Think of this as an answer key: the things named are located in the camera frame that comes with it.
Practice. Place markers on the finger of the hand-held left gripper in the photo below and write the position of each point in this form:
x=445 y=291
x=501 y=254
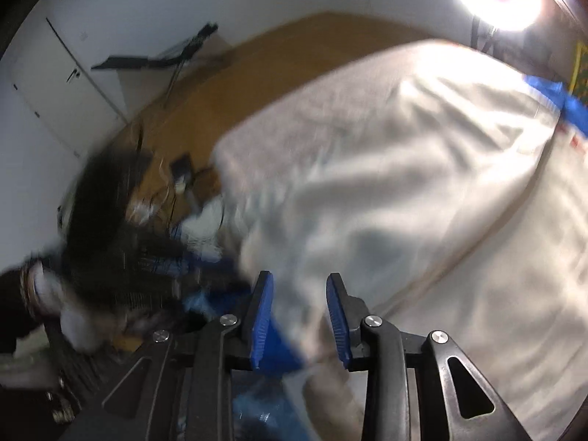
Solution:
x=197 y=304
x=197 y=262

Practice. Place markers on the person's left forearm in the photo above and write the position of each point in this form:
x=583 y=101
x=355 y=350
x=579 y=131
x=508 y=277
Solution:
x=11 y=312

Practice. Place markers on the blue plastic bag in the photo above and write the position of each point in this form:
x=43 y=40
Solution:
x=264 y=415

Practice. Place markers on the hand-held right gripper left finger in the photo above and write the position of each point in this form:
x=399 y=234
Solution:
x=261 y=326

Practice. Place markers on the white door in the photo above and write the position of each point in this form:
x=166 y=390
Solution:
x=59 y=101

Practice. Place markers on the white and blue jacket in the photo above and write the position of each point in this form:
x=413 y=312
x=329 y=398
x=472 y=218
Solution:
x=436 y=193

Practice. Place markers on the person's left hand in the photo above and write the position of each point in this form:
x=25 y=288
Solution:
x=82 y=330

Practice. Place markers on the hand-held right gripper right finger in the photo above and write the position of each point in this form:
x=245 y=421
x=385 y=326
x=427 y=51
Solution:
x=337 y=326

